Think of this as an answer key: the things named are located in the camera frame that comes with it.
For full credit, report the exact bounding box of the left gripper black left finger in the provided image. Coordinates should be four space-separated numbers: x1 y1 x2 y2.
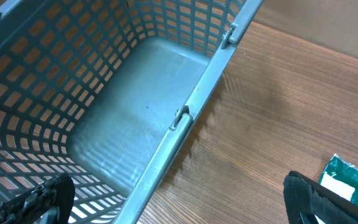
0 173 75 224

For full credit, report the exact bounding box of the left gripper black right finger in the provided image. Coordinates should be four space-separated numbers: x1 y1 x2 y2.
283 170 358 224

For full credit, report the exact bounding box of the green 3M gloves packet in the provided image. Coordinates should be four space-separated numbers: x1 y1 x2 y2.
318 154 358 206

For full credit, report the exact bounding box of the dark grey plastic basket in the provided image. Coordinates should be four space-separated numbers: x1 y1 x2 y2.
0 0 262 223

